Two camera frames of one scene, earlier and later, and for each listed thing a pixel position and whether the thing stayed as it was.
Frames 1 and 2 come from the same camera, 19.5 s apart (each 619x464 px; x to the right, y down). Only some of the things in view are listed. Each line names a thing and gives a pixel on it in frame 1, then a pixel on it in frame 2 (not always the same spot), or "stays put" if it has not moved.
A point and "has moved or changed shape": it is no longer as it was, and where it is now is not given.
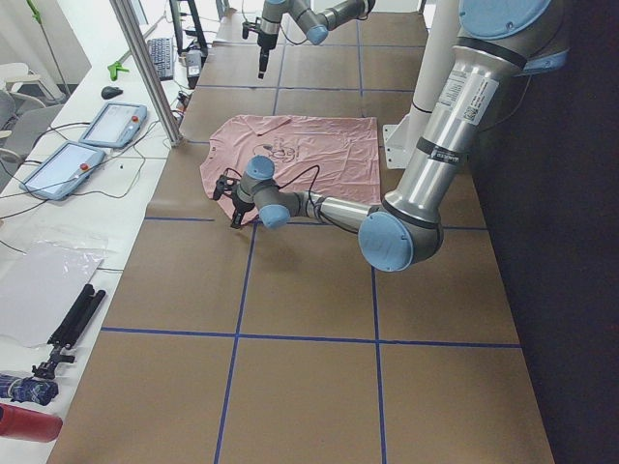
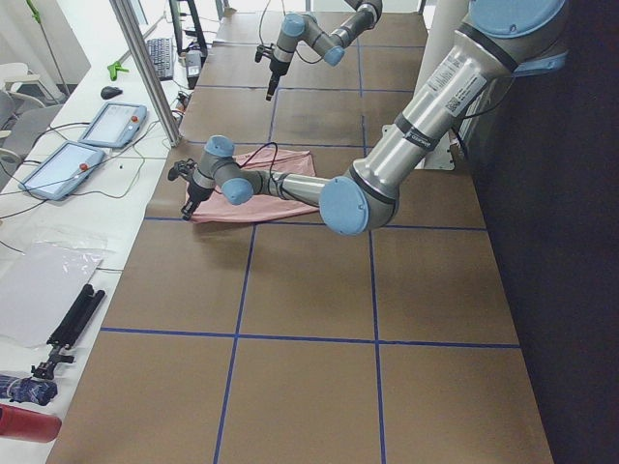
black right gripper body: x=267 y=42 → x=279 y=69
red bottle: x=29 y=424 stays put
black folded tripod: x=70 y=330 stays put
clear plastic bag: x=40 y=286 stays put
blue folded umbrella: x=31 y=390 stays put
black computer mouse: x=109 y=92 stays put
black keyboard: x=161 y=50 stays put
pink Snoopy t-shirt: x=332 y=156 has moved or changed shape
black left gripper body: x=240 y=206 → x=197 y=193
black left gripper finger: x=236 y=220 → x=188 y=209
